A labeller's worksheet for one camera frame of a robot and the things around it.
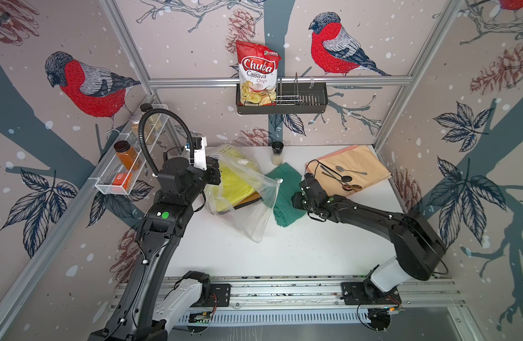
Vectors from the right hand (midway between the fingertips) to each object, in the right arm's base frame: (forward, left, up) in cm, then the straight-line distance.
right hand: (292, 195), depth 88 cm
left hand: (-4, +24, +29) cm, 38 cm away
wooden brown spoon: (+11, -31, -9) cm, 34 cm away
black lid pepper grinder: (+28, +7, 0) cm, 29 cm away
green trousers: (-5, +2, -7) cm, 8 cm away
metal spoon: (+23, -27, -10) cm, 37 cm away
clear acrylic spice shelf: (-5, +62, +23) cm, 66 cm away
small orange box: (-12, +54, +25) cm, 61 cm away
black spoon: (+17, -29, -10) cm, 35 cm away
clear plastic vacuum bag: (-6, +17, -5) cm, 19 cm away
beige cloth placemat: (+32, -39, -10) cm, 51 cm away
